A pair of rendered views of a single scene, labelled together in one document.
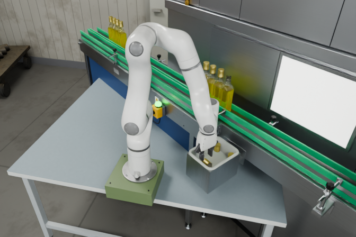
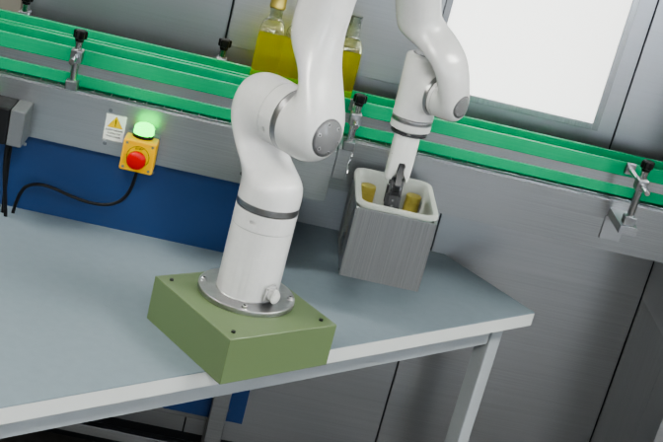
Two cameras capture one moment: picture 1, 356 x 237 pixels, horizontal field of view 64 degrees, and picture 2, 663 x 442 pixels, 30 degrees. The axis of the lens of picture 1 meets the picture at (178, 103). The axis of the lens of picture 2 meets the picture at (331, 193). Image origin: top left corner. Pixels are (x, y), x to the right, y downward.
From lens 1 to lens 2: 1.94 m
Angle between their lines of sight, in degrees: 51
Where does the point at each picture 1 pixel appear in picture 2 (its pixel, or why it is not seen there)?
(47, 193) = not seen: outside the picture
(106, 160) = (88, 322)
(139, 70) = not seen: outside the picture
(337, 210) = not seen: hidden behind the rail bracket
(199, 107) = (453, 57)
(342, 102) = (586, 35)
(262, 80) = not seen: hidden behind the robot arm
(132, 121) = (333, 115)
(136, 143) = (296, 191)
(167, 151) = (193, 265)
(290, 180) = (537, 210)
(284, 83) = (467, 19)
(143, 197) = (315, 341)
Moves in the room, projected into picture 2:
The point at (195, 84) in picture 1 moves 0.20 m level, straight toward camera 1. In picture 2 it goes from (435, 10) to (519, 43)
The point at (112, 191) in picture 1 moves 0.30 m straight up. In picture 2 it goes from (244, 352) to (280, 200)
